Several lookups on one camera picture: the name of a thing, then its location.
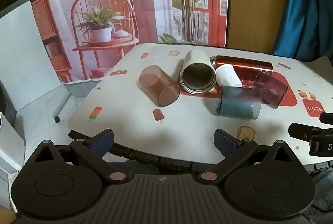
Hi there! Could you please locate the printed white tablecloth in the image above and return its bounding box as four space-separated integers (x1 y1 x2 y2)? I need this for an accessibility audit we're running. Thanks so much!
67 42 333 165

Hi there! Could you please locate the white board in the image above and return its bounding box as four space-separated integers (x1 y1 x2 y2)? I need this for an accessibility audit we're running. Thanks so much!
0 0 76 113

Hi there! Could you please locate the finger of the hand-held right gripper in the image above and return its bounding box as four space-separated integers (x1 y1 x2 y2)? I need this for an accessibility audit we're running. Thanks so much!
288 123 322 141
319 112 333 125

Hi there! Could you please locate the black table edge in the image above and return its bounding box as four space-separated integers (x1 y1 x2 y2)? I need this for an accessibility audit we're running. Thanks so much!
68 129 333 175

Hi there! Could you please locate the brown translucent cup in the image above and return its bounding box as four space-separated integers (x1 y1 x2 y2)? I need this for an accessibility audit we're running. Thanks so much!
139 65 181 107

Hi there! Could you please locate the red metal bottle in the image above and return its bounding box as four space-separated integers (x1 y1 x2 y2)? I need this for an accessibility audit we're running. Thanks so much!
210 55 274 84

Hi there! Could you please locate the blue-grey translucent cup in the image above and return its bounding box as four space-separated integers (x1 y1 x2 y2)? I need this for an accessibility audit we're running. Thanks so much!
217 85 262 121

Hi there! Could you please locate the cream tumbler cup metal inside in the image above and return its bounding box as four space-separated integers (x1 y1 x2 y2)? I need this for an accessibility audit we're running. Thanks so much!
179 49 217 95

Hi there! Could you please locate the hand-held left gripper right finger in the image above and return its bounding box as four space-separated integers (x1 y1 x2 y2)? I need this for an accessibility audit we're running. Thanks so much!
200 129 301 184

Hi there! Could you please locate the printed room backdrop cloth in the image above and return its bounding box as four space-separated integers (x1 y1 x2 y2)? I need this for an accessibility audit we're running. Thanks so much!
24 0 230 84

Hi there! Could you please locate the purple translucent cup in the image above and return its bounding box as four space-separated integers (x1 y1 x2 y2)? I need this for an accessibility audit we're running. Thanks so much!
253 70 289 109

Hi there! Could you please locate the teal curtain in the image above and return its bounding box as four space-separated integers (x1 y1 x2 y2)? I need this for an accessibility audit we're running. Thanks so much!
272 0 333 63

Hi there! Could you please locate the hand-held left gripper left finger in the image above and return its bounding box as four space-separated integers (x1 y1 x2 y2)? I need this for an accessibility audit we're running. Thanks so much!
25 129 130 184

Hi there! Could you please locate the small white cup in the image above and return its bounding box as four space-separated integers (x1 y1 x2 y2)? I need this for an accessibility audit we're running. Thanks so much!
215 64 243 88

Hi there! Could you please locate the white leg with caster wheel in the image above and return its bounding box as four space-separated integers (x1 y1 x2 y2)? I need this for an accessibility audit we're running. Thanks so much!
52 93 70 124

